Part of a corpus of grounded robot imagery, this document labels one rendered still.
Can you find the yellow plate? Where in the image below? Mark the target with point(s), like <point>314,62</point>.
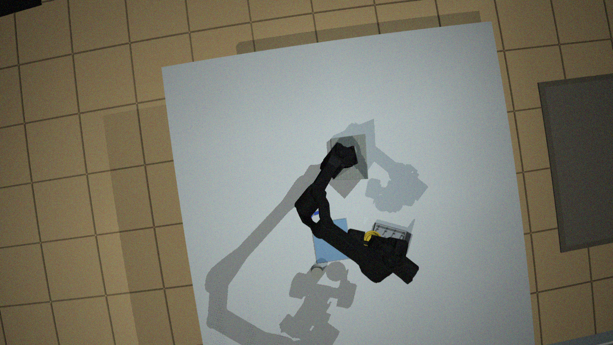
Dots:
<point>368,234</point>

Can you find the blue flat mat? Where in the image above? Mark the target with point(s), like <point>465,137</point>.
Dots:
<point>326,252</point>

